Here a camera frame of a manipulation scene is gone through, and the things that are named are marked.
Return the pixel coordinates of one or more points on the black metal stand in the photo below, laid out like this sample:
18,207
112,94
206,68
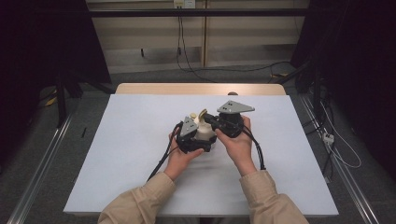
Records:
61,102

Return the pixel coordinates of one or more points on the dark round table grommet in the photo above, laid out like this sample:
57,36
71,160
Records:
232,93

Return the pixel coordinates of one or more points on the person's right hand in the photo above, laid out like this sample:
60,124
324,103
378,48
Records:
239,149

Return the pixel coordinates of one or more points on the white board on table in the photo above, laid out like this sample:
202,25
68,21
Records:
124,140

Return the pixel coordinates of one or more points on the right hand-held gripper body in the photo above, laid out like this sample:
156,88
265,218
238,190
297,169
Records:
232,123

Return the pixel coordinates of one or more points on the glass jar with cream lid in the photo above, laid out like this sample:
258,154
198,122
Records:
205,132

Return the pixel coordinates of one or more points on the white wall outlet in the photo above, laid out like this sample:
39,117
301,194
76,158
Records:
184,3

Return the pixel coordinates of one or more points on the metal floor rail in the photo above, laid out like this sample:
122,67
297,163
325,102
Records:
40,174
345,177

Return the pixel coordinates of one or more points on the black horizontal bar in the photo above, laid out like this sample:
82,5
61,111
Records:
186,12

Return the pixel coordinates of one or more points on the white power strip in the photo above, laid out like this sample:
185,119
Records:
328,138

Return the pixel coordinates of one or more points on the person's left hand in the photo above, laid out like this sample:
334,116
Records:
180,163

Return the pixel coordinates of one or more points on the light wooden table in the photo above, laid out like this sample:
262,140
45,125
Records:
186,88

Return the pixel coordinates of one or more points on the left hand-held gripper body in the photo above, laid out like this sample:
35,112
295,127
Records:
188,127

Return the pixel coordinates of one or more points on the black curtain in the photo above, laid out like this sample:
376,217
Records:
358,62
37,46

